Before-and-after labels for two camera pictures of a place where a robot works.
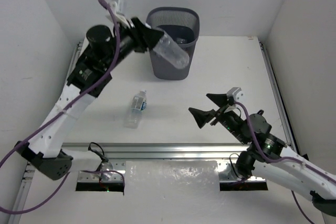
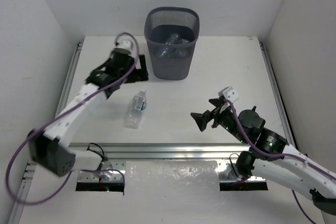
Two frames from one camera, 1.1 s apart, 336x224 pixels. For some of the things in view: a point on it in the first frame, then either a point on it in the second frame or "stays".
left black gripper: x=137 y=36 -> x=134 y=69
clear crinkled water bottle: x=171 y=52 -> x=176 y=39
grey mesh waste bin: x=182 y=24 stays
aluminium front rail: x=115 y=155 stays
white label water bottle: x=138 y=104 stays
